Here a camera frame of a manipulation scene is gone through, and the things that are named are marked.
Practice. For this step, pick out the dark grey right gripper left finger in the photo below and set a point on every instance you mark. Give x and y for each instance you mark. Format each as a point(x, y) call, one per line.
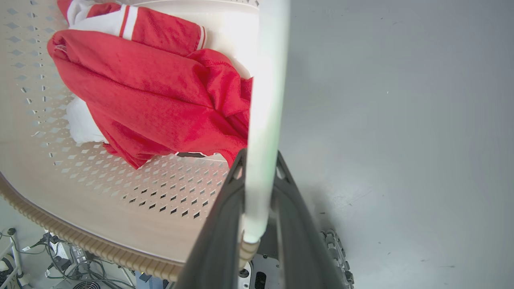
point(219, 241)

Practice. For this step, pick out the red garment with white stripes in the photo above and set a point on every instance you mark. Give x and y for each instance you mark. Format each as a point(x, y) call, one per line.
point(160, 100)

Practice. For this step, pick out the white grey robot base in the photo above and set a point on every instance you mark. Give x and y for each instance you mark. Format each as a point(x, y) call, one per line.
point(263, 275)

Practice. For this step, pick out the white power strip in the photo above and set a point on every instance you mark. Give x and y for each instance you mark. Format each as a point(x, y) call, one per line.
point(61, 249)

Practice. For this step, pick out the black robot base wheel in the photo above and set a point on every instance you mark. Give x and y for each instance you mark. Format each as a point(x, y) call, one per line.
point(339, 259)

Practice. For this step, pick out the beige perforated laundry basket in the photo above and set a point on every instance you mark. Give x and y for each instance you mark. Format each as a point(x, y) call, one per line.
point(100, 192)

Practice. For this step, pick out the white fluffy cloth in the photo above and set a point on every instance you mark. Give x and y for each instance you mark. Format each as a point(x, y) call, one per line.
point(82, 124)

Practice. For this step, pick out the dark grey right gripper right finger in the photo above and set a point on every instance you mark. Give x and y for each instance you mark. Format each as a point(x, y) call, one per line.
point(299, 241)

